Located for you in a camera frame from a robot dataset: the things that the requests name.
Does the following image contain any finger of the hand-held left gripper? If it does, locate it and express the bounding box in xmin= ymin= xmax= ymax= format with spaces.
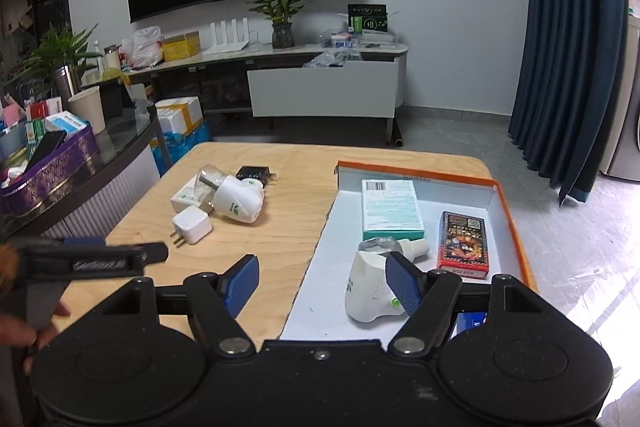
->
xmin=62 ymin=237 xmax=108 ymax=249
xmin=140 ymin=242 xmax=169 ymax=265

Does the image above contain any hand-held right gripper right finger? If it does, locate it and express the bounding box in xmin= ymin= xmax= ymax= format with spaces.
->
xmin=384 ymin=252 xmax=556 ymax=356

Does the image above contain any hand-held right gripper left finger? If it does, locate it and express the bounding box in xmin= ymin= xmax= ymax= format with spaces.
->
xmin=95 ymin=254 xmax=261 ymax=356

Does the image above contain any white plug-in repellent heater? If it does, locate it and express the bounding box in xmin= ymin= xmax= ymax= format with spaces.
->
xmin=344 ymin=249 xmax=407 ymax=324

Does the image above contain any teal cardboard box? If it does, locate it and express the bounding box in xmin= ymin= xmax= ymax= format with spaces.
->
xmin=361 ymin=179 xmax=426 ymax=242

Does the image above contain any blue rectangular tin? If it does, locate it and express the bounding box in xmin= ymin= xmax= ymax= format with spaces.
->
xmin=450 ymin=311 xmax=490 ymax=343

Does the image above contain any orange-edged white cardboard tray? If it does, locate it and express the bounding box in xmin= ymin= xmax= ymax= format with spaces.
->
xmin=280 ymin=160 xmax=541 ymax=343

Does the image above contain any person's left hand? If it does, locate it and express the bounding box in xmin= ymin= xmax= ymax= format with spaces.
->
xmin=0 ymin=299 xmax=72 ymax=375

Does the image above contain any clear liquid refill bottle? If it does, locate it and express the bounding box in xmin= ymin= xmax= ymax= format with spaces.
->
xmin=357 ymin=235 xmax=431 ymax=264

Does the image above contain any white cube charger plug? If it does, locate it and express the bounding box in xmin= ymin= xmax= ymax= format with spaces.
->
xmin=171 ymin=206 xmax=213 ymax=249

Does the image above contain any small white flat box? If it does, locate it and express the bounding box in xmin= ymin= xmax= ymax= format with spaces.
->
xmin=170 ymin=174 xmax=213 ymax=214

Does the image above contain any red playing card box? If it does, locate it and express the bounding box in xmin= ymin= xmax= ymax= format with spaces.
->
xmin=436 ymin=211 xmax=491 ymax=280

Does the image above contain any purple patterned tin box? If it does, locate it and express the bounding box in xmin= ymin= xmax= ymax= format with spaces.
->
xmin=0 ymin=124 xmax=101 ymax=220

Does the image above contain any white repellent heater with bottle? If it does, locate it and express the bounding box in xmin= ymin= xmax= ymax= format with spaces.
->
xmin=197 ymin=164 xmax=264 ymax=224

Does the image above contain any black phone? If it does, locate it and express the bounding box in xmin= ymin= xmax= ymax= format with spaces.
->
xmin=22 ymin=129 xmax=68 ymax=172

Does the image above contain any blue water bottle pack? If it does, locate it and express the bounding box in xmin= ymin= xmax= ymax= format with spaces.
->
xmin=150 ymin=122 xmax=211 ymax=178

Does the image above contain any black charger plug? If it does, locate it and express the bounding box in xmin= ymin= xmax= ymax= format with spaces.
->
xmin=235 ymin=165 xmax=277 ymax=182

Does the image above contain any dark glass round table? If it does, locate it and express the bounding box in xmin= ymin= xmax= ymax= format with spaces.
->
xmin=0 ymin=99 xmax=166 ymax=253

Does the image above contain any blue and white box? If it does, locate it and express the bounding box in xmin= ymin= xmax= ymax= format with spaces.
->
xmin=44 ymin=111 xmax=91 ymax=135

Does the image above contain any paper cup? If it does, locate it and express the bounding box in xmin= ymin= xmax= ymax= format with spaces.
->
xmin=67 ymin=86 xmax=107 ymax=135

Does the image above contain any white and yellow carton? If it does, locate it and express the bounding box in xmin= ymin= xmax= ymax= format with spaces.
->
xmin=155 ymin=96 xmax=204 ymax=135

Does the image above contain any red and white box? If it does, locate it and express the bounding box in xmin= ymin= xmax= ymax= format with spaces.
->
xmin=26 ymin=97 xmax=63 ymax=120

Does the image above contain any leafy green potted plant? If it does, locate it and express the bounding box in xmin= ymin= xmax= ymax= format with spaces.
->
xmin=17 ymin=23 xmax=103 ymax=92

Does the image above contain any white plastic bag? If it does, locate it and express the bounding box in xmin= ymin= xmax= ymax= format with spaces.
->
xmin=121 ymin=26 xmax=165 ymax=68

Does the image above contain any yellow box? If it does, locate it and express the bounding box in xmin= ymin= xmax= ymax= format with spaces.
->
xmin=162 ymin=32 xmax=202 ymax=62

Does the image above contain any television console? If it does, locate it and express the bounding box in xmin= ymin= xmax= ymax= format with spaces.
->
xmin=125 ymin=42 xmax=410 ymax=118

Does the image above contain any white wifi router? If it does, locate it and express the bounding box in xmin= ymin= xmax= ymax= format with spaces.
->
xmin=202 ymin=21 xmax=251 ymax=55

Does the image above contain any clear bag of parts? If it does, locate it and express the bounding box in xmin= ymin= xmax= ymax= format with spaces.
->
xmin=302 ymin=51 xmax=363 ymax=68

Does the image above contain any clear plastic organizer box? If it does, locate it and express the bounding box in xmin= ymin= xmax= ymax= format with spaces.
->
xmin=320 ymin=27 xmax=401 ymax=50

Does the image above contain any potted bamboo plant glass vase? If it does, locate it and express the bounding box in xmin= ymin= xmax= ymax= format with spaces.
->
xmin=246 ymin=0 xmax=316 ymax=49

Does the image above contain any green and black box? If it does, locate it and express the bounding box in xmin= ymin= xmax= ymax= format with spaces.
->
xmin=347 ymin=3 xmax=390 ymax=34

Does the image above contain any silver appliance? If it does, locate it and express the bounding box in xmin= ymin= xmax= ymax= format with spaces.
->
xmin=597 ymin=14 xmax=640 ymax=182

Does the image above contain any blue curtain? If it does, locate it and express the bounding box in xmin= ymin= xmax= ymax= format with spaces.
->
xmin=507 ymin=0 xmax=631 ymax=208

